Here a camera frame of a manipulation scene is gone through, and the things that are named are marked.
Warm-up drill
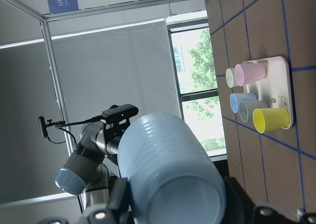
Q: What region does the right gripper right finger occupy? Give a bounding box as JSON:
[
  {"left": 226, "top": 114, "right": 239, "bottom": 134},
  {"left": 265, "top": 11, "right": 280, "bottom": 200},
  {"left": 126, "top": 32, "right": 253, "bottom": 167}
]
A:
[{"left": 224, "top": 176, "right": 316, "bottom": 224}]

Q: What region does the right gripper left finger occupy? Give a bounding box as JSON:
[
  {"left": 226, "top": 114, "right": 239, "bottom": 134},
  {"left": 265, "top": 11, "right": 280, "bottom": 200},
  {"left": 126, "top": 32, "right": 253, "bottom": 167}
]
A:
[{"left": 37, "top": 177, "right": 131, "bottom": 224}]

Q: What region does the light blue ribbed cup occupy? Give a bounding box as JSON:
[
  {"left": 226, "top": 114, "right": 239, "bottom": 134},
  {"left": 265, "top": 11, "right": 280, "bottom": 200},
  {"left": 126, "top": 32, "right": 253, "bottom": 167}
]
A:
[{"left": 118, "top": 113, "right": 226, "bottom": 224}]

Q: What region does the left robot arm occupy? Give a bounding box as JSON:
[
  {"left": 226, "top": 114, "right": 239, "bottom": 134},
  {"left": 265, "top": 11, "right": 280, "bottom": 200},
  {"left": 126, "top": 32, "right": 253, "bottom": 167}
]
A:
[{"left": 55, "top": 122, "right": 125, "bottom": 210}]

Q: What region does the yellow plastic cup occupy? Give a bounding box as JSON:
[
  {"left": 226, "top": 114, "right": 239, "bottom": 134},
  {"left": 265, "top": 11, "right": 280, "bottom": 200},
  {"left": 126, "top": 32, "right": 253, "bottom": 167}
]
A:
[{"left": 253, "top": 108, "right": 290, "bottom": 133}]

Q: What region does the grey plastic cup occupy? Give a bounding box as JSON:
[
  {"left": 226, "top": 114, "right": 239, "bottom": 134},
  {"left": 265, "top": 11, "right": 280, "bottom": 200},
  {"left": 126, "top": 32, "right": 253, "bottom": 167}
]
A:
[{"left": 238, "top": 100, "right": 269, "bottom": 122}]

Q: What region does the blue plastic cup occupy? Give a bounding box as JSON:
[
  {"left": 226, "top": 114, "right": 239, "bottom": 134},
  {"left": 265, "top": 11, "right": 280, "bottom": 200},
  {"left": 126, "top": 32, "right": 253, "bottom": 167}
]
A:
[{"left": 230, "top": 93, "right": 257, "bottom": 113}]

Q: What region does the pale green plastic cup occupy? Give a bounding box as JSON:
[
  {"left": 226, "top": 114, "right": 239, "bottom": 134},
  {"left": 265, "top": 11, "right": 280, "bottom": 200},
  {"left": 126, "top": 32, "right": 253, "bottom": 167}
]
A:
[{"left": 225, "top": 68, "right": 238, "bottom": 88}]

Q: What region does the pink plastic cup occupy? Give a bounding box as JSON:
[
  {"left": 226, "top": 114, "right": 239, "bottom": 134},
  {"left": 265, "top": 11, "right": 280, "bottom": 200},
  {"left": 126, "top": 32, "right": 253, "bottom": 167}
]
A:
[{"left": 234, "top": 63, "right": 266, "bottom": 86}]

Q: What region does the cream plastic tray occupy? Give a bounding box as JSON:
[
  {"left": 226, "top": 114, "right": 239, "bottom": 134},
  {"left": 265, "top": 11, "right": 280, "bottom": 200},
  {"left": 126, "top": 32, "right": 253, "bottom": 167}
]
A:
[{"left": 243, "top": 56, "right": 294, "bottom": 130}]

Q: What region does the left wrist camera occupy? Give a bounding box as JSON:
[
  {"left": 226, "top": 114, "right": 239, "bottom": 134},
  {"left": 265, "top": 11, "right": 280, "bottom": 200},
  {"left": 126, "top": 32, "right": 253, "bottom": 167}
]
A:
[{"left": 101, "top": 104, "right": 139, "bottom": 124}]

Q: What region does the side mounted black camera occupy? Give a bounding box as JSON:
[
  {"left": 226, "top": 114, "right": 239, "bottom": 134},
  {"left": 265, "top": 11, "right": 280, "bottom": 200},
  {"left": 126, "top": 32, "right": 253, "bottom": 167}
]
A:
[{"left": 38, "top": 116, "right": 66, "bottom": 139}]

